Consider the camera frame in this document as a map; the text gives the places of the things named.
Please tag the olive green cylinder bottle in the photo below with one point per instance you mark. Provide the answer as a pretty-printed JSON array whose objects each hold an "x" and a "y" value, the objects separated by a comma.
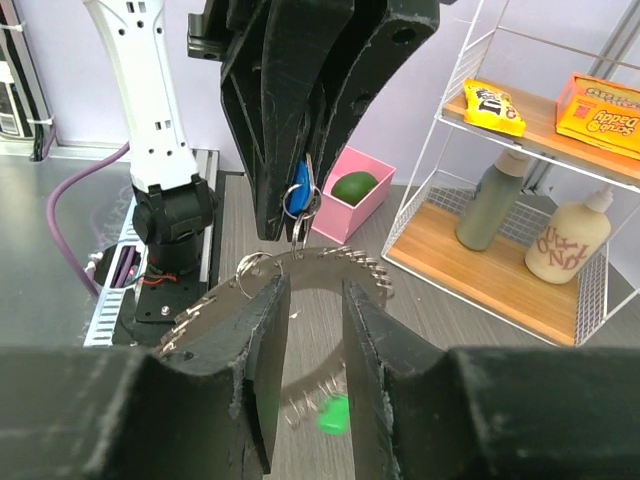
[{"x": 494, "y": 196}]

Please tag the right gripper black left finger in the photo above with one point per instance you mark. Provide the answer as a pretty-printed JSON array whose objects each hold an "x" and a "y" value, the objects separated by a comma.
[{"x": 206, "y": 410}]

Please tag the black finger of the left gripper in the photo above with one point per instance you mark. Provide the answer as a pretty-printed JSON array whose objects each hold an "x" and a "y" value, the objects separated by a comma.
[
  {"x": 267, "y": 108},
  {"x": 379, "y": 38}
]

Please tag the green lime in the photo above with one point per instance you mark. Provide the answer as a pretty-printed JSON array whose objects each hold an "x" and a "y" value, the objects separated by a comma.
[{"x": 353, "y": 187}]

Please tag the blue tag key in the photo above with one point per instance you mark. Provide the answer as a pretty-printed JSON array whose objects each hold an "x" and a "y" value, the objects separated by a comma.
[{"x": 303, "y": 197}]

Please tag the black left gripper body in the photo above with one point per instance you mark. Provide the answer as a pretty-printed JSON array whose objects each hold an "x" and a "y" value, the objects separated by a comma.
[{"x": 283, "y": 32}]

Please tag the white wire wooden shelf rack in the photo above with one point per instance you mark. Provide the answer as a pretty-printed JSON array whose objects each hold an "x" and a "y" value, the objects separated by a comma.
[{"x": 528, "y": 49}]

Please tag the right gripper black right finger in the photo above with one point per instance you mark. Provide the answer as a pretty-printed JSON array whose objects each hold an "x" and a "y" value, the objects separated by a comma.
[{"x": 420, "y": 412}]

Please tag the orange snack box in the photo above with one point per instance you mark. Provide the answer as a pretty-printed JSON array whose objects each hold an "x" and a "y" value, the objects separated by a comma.
[{"x": 600, "y": 113}]

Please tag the pink plastic tray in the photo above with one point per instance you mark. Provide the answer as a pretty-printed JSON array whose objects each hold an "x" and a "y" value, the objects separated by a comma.
[{"x": 337, "y": 220}]

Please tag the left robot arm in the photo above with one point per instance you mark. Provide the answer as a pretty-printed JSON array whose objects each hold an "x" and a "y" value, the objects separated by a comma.
[{"x": 134, "y": 34}]

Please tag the yellow M&M candy bag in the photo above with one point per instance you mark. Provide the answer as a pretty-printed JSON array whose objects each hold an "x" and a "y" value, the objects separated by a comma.
[{"x": 491, "y": 108}]

